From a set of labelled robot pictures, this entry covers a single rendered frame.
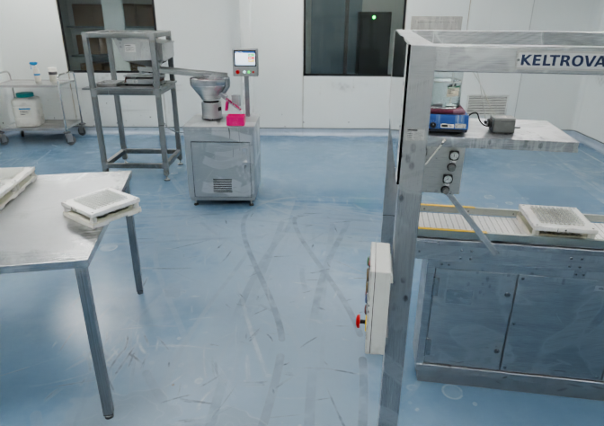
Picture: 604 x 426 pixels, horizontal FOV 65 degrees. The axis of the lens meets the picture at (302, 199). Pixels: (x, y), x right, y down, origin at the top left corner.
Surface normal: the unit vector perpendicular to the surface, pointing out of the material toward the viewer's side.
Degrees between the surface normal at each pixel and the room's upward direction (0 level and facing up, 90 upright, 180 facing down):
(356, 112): 90
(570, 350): 90
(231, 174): 92
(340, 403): 0
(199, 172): 90
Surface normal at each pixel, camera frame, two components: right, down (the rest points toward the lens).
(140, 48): -0.02, 0.37
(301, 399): 0.00, -0.93
